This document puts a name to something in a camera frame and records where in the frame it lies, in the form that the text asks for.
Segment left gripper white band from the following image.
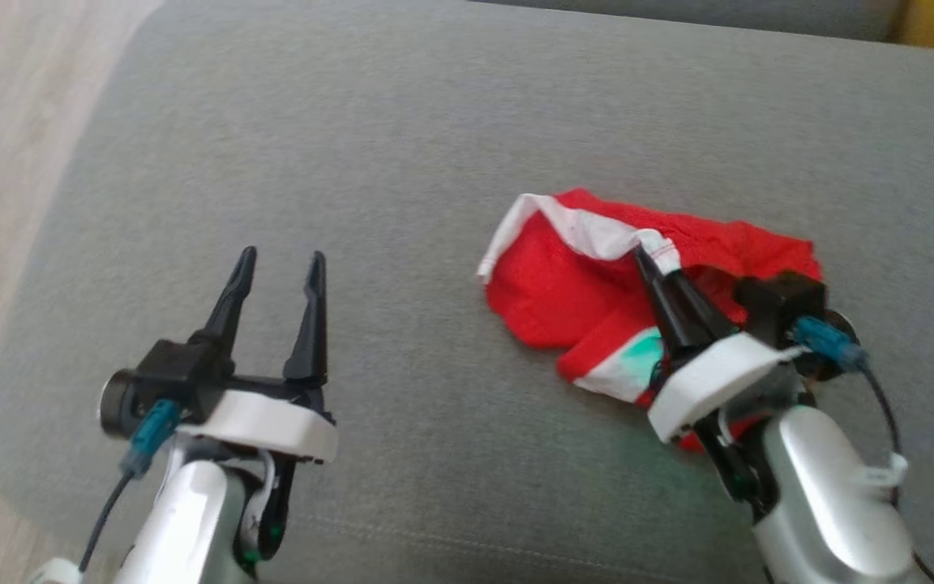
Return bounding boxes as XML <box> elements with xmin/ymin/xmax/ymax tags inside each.
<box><xmin>179</xmin><ymin>247</ymin><xmax>338</xmax><ymax>565</ymax></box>

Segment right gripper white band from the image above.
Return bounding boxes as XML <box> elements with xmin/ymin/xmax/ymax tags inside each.
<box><xmin>633</xmin><ymin>246</ymin><xmax>804</xmax><ymax>520</ymax></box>

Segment red shorts with white stripes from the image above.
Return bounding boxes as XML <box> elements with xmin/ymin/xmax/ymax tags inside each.
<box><xmin>478</xmin><ymin>188</ymin><xmax>825</xmax><ymax>453</ymax></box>

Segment grey and yellow sofa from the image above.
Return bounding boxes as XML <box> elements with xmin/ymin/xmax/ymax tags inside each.
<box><xmin>0</xmin><ymin>0</ymin><xmax>934</xmax><ymax>584</ymax></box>

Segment left cable with blue plug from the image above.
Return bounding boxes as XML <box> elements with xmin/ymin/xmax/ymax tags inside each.
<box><xmin>78</xmin><ymin>397</ymin><xmax>182</xmax><ymax>573</ymax></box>

